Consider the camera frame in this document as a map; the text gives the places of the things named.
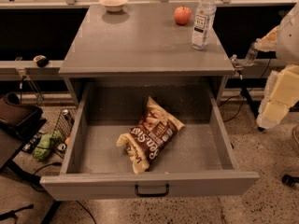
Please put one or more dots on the black caster wheel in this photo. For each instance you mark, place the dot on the black caster wheel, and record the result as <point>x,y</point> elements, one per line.
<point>290,180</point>

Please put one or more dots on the grey cabinet counter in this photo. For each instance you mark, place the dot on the grey cabinet counter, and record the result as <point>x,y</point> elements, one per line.
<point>141,41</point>

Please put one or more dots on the brown chip bag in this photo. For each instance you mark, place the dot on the brown chip bag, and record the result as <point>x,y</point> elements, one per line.
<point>144,142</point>

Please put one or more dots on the small clear water bottle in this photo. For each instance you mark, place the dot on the small clear water bottle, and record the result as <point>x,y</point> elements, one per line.
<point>251,54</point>

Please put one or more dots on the open grey top drawer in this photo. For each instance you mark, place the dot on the open grey top drawer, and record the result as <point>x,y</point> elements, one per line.
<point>110,157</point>

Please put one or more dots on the metal clamp on rail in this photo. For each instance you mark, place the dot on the metal clamp on rail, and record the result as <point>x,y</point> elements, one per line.
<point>237,66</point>

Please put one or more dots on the soda can in basket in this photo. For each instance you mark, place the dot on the soda can in basket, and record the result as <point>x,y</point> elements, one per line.
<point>68,116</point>

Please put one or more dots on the large clear water bottle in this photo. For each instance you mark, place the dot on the large clear water bottle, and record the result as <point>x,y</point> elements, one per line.
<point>203,22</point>

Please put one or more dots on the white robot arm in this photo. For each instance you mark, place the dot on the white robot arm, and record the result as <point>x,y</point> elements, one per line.
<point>283,39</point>

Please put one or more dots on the red apple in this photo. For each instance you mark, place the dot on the red apple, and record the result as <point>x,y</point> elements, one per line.
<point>182,15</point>

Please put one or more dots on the black tape measure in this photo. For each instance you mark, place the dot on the black tape measure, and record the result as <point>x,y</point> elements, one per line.
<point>41,60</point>

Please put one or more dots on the green snack bag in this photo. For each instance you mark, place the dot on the green snack bag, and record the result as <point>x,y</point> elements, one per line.
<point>47,145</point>

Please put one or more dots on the black wire basket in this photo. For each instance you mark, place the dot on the black wire basket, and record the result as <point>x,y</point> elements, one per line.
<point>65,129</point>

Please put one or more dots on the white bowl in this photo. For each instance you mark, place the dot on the white bowl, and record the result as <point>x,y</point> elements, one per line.
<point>113,5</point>

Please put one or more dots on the black drawer handle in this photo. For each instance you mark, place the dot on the black drawer handle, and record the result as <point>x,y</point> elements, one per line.
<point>151,191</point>

